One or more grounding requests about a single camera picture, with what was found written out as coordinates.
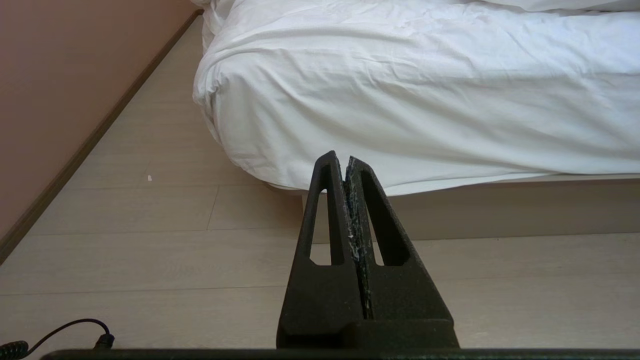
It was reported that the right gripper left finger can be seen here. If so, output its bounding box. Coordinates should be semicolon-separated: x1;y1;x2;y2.
276;150;368;349

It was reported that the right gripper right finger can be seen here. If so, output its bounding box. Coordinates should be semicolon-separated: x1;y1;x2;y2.
345;156;460;349

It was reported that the beige bed base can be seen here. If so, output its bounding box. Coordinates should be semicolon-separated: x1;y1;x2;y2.
267;173;640;244

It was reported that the white duvet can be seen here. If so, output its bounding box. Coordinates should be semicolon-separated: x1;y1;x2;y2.
192;0;640;197

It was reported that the brown baseboard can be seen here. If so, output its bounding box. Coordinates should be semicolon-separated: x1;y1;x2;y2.
0;9;205;266

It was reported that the black cable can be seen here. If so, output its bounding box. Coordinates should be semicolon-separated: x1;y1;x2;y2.
0;318;116;360

